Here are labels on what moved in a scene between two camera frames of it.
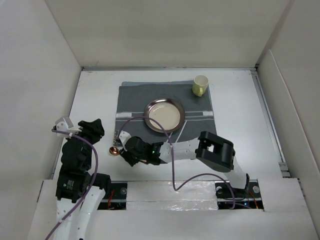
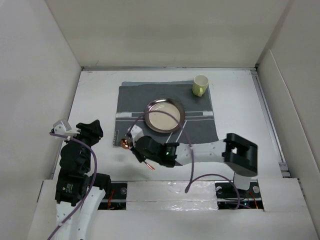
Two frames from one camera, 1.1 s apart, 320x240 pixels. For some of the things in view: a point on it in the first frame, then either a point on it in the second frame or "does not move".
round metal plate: (169, 113) does not move
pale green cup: (200, 84) does not move
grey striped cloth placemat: (133, 97) does not move
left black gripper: (93, 129) does not move
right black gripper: (126, 155) to (140, 157)
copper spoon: (115, 151) to (125, 143)
